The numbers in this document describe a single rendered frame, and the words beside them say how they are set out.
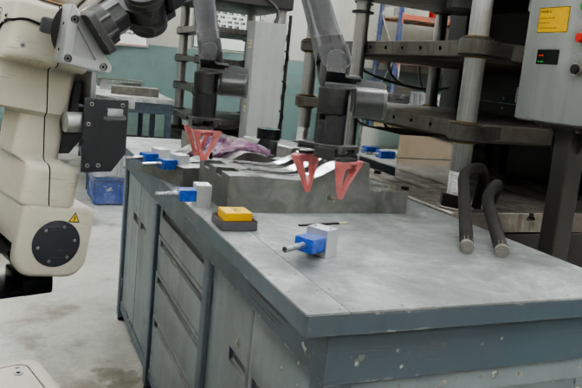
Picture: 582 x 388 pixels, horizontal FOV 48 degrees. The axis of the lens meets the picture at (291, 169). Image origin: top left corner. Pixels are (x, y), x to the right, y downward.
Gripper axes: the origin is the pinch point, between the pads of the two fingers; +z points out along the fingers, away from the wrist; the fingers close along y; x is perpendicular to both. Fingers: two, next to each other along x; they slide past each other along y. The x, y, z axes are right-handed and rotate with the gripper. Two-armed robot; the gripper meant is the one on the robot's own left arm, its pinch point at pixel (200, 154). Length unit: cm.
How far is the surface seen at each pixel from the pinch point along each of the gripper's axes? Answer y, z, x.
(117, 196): 350, 84, -16
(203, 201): -2.3, 11.0, -1.0
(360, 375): -67, 24, -13
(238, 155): 28.0, 3.6, -17.5
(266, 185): -6.6, 5.9, -15.1
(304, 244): -44.0, 9.8, -11.0
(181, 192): -2.0, 9.1, 4.3
